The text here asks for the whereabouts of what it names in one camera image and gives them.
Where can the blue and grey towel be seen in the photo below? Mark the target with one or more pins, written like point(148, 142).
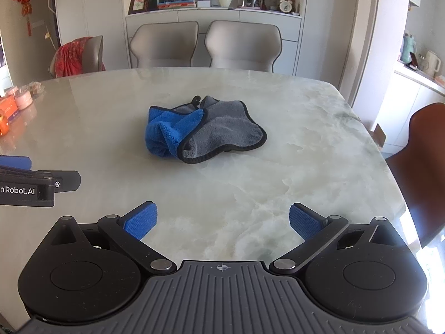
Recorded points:
point(222, 132)

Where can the cream electric kettle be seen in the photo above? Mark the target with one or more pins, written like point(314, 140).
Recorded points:
point(429, 64)

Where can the framed flower picture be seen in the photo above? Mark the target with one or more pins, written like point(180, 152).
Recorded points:
point(139, 3)

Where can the cardboard box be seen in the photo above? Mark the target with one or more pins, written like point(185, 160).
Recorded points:
point(379, 136)

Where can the stack of books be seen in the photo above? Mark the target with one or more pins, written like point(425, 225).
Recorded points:
point(175, 5)

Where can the white sideboard cabinet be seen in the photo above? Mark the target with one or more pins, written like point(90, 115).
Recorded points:
point(222, 14)

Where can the white alarm clock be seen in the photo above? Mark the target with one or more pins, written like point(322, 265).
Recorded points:
point(286, 6)

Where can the brown chair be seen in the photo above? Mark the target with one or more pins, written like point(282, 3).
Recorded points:
point(427, 153)

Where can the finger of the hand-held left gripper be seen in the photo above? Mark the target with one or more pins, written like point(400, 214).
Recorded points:
point(14, 162)
point(66, 181)

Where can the clear plastic snack bag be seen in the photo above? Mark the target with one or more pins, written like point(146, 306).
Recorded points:
point(35, 88)

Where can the green thermos jug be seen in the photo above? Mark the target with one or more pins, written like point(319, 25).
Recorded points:
point(408, 50)

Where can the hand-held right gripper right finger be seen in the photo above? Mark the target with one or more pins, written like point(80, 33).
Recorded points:
point(305, 220)

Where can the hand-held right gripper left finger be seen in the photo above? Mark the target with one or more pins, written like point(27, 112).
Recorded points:
point(140, 220)

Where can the white kitchen counter cabinet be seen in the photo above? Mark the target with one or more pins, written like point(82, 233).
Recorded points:
point(410, 104)

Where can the pink round container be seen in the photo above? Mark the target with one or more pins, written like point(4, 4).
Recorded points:
point(24, 101)
point(12, 93)

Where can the beige dining chair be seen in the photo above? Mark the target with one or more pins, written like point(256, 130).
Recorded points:
point(243, 45)
point(163, 45)
point(96, 50)

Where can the red patterned cloth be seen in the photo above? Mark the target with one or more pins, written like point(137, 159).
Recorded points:
point(71, 57)

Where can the small white box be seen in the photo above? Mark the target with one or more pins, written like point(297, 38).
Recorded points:
point(204, 4)

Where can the orange box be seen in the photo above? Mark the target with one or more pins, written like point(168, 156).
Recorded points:
point(7, 109)

